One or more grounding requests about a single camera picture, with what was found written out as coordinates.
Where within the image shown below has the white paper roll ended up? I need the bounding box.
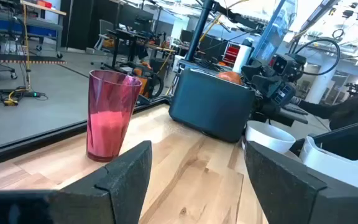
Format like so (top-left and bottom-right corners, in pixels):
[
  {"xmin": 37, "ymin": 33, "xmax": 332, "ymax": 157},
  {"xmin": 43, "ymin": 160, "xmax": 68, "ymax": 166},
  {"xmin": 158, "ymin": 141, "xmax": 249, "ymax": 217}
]
[{"xmin": 232, "ymin": 37, "xmax": 254, "ymax": 74}]

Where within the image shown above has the black desk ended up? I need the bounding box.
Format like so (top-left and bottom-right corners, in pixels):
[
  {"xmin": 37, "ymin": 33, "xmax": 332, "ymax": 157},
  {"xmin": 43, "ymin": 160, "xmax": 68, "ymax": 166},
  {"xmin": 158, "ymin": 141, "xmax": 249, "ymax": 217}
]
[{"xmin": 104, "ymin": 27, "xmax": 155, "ymax": 70}]

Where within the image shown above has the black toaster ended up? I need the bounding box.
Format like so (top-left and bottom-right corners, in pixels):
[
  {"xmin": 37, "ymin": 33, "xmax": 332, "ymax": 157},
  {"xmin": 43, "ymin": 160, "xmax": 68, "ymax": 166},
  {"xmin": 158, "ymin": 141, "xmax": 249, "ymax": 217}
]
[{"xmin": 168, "ymin": 68, "xmax": 256, "ymax": 143}]

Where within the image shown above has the toasted bagel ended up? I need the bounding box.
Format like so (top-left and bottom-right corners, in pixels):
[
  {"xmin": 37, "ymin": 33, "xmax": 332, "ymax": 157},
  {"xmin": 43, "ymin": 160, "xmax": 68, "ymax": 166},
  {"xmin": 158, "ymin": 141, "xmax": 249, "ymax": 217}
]
[{"xmin": 216, "ymin": 71, "xmax": 244, "ymax": 85}]

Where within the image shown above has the wooden top cart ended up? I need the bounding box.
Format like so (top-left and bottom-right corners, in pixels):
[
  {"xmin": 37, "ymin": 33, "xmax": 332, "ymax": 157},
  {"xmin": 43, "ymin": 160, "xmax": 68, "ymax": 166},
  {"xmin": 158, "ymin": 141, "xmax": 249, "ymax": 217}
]
[{"xmin": 19, "ymin": 0, "xmax": 68, "ymax": 60}]

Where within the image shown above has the floor power strip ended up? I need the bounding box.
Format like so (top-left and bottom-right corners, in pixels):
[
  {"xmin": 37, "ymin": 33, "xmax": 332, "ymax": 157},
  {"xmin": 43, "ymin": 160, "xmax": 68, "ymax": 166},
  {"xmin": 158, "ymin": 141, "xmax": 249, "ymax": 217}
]
[{"xmin": 2, "ymin": 88, "xmax": 48, "ymax": 106}]

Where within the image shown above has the white pillar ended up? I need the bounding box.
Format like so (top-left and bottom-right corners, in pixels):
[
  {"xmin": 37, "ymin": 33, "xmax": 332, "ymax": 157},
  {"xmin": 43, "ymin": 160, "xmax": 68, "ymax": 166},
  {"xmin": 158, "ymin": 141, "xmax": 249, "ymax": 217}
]
[{"xmin": 305, "ymin": 67, "xmax": 337, "ymax": 105}]

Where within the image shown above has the white bowl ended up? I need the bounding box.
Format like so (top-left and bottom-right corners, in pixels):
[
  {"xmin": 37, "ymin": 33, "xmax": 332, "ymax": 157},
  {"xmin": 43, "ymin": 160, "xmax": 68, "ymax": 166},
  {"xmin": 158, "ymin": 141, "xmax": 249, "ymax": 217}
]
[{"xmin": 244, "ymin": 120, "xmax": 296, "ymax": 155}]

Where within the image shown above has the red bin rack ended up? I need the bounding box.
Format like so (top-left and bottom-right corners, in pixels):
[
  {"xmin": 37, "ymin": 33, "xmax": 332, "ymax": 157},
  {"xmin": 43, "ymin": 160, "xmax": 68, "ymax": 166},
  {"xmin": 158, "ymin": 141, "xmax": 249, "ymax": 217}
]
[{"xmin": 222, "ymin": 42, "xmax": 242, "ymax": 65}]

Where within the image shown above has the pink plastic tumbler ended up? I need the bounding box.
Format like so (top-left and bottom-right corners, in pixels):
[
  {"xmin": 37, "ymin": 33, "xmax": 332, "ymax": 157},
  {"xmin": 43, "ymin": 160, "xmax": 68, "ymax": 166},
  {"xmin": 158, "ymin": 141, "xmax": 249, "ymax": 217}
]
[{"xmin": 86, "ymin": 69, "xmax": 142, "ymax": 163}]

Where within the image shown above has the black slanted beam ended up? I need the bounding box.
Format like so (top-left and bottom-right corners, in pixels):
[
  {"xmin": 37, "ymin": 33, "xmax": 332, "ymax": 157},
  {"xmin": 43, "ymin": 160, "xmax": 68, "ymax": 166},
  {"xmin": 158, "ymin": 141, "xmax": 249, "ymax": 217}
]
[{"xmin": 290, "ymin": 114, "xmax": 358, "ymax": 162}]

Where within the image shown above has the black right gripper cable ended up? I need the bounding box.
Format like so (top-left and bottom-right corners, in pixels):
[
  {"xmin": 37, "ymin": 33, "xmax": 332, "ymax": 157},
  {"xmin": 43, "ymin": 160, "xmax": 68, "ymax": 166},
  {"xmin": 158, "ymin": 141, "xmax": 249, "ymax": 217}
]
[{"xmin": 293, "ymin": 37, "xmax": 341, "ymax": 77}]

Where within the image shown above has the orange and black machine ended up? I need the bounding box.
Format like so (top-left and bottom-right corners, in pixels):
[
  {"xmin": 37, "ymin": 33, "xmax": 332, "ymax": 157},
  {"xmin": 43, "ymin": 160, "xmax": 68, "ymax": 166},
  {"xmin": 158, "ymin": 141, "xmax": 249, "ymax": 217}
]
[{"xmin": 131, "ymin": 61, "xmax": 165, "ymax": 99}]

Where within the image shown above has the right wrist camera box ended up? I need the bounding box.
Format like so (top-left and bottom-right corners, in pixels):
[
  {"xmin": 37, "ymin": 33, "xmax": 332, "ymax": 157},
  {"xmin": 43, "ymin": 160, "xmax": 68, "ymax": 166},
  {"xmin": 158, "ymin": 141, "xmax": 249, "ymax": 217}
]
[{"xmin": 272, "ymin": 53, "xmax": 307, "ymax": 79}]

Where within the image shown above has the black upright pole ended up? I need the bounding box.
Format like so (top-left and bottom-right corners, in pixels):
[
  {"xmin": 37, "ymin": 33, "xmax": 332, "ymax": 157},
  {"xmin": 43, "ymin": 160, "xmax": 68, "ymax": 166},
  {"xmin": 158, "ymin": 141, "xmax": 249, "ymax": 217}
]
[{"xmin": 184, "ymin": 0, "xmax": 214, "ymax": 62}]

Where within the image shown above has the person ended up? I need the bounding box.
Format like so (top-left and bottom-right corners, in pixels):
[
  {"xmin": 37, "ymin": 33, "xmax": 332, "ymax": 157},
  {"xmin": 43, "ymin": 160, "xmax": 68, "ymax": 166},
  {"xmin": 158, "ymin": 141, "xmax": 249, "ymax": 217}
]
[{"xmin": 292, "ymin": 57, "xmax": 358, "ymax": 131}]

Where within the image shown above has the grey office chair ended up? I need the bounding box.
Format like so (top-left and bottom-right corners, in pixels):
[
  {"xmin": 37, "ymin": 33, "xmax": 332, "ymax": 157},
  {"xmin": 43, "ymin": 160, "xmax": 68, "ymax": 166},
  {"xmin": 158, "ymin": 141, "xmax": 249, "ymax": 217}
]
[{"xmin": 92, "ymin": 19, "xmax": 115, "ymax": 52}]

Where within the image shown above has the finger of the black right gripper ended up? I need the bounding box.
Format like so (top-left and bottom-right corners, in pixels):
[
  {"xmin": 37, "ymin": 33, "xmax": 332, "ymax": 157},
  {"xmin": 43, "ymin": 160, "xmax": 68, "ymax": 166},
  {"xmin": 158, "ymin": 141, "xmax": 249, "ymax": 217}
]
[
  {"xmin": 252, "ymin": 74, "xmax": 276, "ymax": 99},
  {"xmin": 241, "ymin": 63, "xmax": 262, "ymax": 82}
]

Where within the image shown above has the white rectangular tray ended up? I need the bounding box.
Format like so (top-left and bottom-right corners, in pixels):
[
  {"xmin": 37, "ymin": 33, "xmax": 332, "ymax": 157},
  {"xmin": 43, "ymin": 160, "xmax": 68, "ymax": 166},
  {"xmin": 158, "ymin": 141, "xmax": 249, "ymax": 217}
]
[{"xmin": 299, "ymin": 136, "xmax": 358, "ymax": 194}]

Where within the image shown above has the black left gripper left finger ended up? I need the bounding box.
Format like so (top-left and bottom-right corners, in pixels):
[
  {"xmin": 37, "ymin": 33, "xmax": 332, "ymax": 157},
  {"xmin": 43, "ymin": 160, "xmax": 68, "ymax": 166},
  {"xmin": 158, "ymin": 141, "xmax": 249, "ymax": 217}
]
[{"xmin": 0, "ymin": 140, "xmax": 153, "ymax": 224}]

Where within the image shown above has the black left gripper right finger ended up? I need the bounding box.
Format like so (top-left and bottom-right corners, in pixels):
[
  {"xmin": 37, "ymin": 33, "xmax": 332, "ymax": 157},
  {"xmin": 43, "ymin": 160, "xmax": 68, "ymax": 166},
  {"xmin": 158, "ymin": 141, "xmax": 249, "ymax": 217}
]
[{"xmin": 244, "ymin": 141, "xmax": 358, "ymax": 224}]

